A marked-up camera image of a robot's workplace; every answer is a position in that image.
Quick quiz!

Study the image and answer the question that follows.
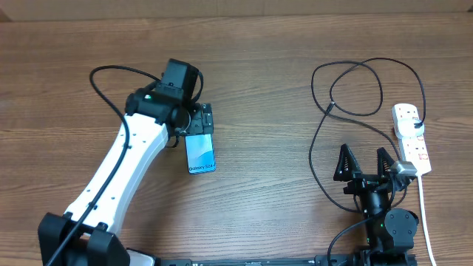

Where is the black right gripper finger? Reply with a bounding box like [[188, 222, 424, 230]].
[[333, 144, 362, 182], [377, 148, 395, 177]]

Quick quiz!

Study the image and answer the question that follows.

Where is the Samsung Galaxy smartphone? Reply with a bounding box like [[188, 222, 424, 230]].
[[185, 134, 217, 174]]

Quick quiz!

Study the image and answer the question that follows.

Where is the black USB charging cable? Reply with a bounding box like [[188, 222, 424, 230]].
[[308, 57, 427, 214]]

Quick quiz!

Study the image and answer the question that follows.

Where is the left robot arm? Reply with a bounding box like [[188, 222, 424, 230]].
[[38, 59, 217, 266]]

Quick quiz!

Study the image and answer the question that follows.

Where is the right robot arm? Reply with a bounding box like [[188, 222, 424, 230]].
[[327, 144, 419, 265]]

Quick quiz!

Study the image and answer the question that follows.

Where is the white charger plug adapter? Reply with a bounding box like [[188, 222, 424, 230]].
[[395, 118, 425, 139]]

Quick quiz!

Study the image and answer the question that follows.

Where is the white power strip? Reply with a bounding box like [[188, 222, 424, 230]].
[[391, 103, 432, 176]]

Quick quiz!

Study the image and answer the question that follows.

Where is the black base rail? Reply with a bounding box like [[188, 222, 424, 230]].
[[154, 253, 418, 266]]

